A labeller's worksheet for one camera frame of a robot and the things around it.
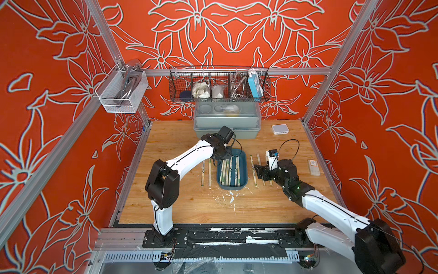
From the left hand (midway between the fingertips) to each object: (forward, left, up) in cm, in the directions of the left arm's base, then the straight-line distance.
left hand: (226, 153), depth 88 cm
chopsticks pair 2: (+2, -20, -12) cm, 24 cm away
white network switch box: (+31, -36, -11) cm, 49 cm away
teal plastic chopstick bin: (+4, -10, -7) cm, 13 cm away
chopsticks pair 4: (-5, +9, -12) cm, 16 cm away
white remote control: (+2, -50, -11) cm, 52 cm away
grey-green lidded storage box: (+20, -9, +7) cm, 23 cm away
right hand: (-5, -16, +1) cm, 17 cm away
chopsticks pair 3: (-16, -20, +3) cm, 26 cm away
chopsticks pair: (-9, -14, -2) cm, 17 cm away
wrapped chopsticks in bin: (-5, 0, -12) cm, 13 cm away
